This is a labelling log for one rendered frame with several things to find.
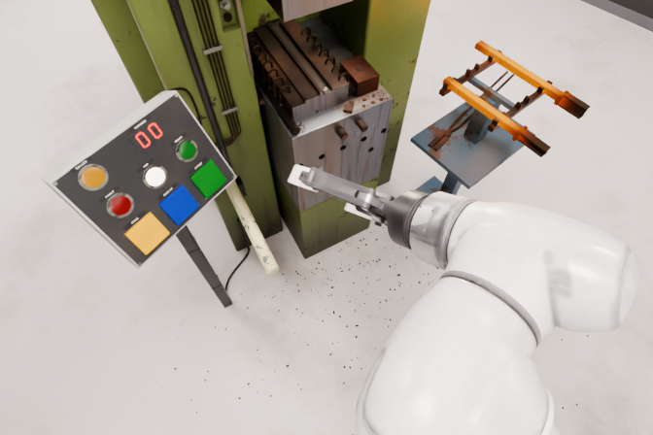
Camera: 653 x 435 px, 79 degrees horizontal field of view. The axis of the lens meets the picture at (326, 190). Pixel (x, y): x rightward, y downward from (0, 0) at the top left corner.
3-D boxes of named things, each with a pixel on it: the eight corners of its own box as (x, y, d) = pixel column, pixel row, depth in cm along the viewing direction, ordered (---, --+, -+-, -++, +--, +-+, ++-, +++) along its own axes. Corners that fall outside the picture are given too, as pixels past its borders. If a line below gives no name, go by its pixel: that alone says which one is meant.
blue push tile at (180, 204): (200, 205, 103) (183, 184, 99) (178, 226, 100) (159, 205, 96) (197, 204, 104) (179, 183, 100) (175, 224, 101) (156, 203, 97)
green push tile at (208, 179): (227, 180, 108) (212, 158, 104) (207, 199, 105) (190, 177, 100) (224, 179, 109) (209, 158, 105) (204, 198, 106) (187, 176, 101)
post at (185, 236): (232, 304, 188) (147, 163, 98) (224, 308, 187) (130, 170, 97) (229, 296, 190) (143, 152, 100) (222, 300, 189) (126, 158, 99)
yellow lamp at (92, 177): (110, 184, 87) (101, 172, 84) (88, 192, 86) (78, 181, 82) (107, 174, 89) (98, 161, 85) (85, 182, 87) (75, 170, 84)
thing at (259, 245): (281, 272, 134) (280, 265, 129) (266, 279, 132) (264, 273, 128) (234, 178, 155) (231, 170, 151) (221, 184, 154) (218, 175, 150)
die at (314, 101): (347, 101, 133) (348, 82, 126) (293, 122, 128) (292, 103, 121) (292, 34, 154) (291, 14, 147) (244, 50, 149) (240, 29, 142)
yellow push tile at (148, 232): (170, 233, 99) (151, 212, 95) (146, 256, 96) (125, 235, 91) (167, 231, 100) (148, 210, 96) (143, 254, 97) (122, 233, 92)
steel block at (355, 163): (379, 176, 171) (394, 98, 134) (299, 212, 161) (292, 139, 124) (318, 95, 199) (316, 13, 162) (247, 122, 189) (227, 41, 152)
